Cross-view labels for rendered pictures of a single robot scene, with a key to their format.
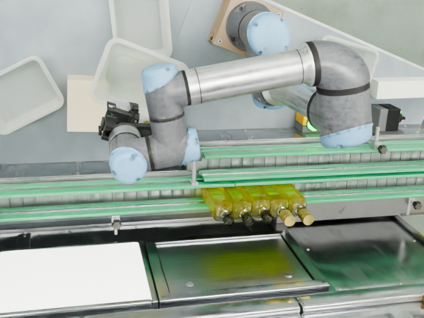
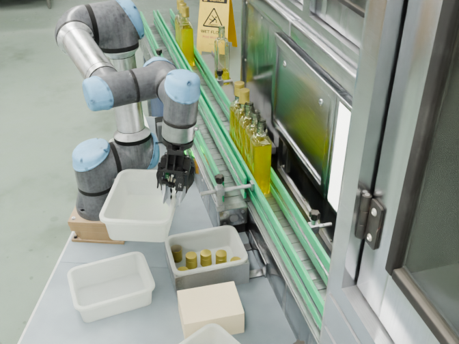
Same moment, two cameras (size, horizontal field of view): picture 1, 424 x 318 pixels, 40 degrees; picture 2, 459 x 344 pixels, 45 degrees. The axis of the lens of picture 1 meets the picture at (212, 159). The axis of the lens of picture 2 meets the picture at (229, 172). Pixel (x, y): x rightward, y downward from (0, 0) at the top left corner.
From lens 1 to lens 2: 118 cm
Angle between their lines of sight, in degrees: 40
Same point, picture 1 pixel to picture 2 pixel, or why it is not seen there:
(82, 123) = (231, 302)
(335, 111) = (106, 11)
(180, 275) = (322, 121)
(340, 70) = (72, 12)
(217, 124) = (205, 220)
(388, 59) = not seen: hidden behind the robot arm
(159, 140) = (154, 76)
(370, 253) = (261, 64)
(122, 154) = (169, 81)
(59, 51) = not seen: outside the picture
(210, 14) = (98, 247)
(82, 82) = (184, 310)
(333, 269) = not seen: hidden behind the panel
